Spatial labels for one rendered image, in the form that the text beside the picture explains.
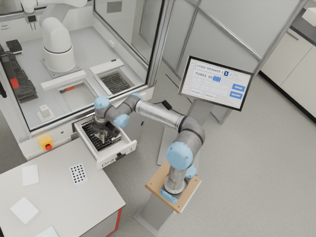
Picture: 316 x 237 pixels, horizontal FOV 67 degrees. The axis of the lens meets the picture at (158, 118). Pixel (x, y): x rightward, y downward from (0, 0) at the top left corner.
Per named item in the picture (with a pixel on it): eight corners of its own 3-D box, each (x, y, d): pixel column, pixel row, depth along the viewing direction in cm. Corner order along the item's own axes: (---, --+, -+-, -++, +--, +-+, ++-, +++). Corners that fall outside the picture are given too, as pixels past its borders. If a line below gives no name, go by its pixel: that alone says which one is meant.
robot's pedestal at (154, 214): (177, 212, 226) (203, 180, 167) (158, 240, 209) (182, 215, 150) (152, 192, 233) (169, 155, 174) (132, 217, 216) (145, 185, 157)
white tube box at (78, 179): (88, 182, 151) (88, 179, 148) (75, 186, 148) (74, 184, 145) (82, 165, 157) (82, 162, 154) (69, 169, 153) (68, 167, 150)
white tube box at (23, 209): (41, 213, 135) (39, 211, 131) (27, 226, 130) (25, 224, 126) (26, 199, 138) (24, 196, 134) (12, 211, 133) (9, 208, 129)
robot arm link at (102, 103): (103, 108, 116) (90, 99, 118) (103, 122, 125) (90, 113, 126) (114, 100, 121) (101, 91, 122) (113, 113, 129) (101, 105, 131)
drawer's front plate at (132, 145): (135, 149, 165) (137, 141, 157) (98, 170, 151) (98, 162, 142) (133, 147, 166) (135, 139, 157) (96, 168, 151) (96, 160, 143)
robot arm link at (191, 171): (193, 174, 153) (201, 165, 142) (183, 190, 145) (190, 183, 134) (177, 162, 155) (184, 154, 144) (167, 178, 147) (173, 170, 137)
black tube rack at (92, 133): (121, 141, 165) (121, 136, 160) (98, 153, 156) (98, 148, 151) (104, 119, 173) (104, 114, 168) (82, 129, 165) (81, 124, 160)
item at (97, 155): (132, 147, 164) (133, 143, 159) (98, 166, 151) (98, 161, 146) (102, 108, 179) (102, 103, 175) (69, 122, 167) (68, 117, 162)
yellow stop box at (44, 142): (54, 146, 153) (52, 140, 147) (43, 151, 149) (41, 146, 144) (51, 140, 155) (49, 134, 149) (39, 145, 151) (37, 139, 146)
